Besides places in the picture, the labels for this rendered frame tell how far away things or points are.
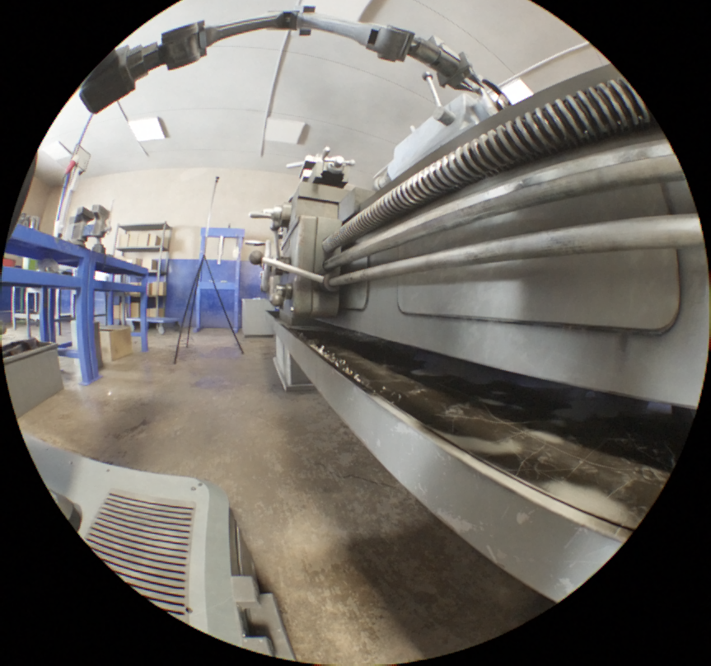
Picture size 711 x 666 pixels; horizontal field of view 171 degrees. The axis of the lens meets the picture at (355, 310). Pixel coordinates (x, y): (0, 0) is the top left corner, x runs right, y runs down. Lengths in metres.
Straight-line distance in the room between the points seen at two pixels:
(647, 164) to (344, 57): 3.23
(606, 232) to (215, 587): 0.47
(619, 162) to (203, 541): 0.53
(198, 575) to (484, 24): 3.50
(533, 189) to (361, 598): 0.66
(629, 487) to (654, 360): 0.11
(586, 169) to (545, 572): 0.25
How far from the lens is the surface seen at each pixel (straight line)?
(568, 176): 0.22
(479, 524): 0.17
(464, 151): 0.28
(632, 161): 0.22
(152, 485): 0.46
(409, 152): 0.87
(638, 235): 0.20
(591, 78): 0.37
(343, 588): 0.59
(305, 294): 0.66
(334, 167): 0.82
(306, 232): 0.69
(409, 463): 0.20
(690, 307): 0.29
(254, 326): 3.53
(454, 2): 3.05
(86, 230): 1.79
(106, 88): 0.64
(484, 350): 0.34
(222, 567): 0.35
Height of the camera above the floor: 0.55
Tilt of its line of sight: 1 degrees down
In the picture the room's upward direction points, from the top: 2 degrees clockwise
